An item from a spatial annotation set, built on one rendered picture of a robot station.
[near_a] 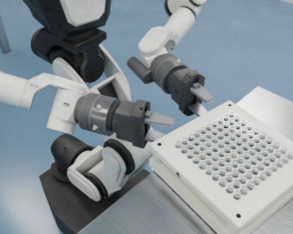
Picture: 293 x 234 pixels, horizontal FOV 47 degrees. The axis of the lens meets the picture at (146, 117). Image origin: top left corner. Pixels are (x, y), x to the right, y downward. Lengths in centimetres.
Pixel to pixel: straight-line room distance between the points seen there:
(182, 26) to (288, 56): 212
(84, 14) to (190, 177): 57
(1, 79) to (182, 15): 55
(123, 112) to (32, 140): 151
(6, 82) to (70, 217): 91
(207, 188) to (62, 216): 104
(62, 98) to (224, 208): 42
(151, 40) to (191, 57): 194
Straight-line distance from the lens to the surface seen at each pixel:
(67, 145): 160
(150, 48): 92
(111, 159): 116
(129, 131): 74
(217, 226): 66
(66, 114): 79
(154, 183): 73
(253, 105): 96
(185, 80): 81
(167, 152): 69
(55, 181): 172
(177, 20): 105
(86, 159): 155
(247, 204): 64
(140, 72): 92
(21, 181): 200
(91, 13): 102
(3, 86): 79
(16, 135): 227
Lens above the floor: 148
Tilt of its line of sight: 41 degrees down
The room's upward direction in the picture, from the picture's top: straight up
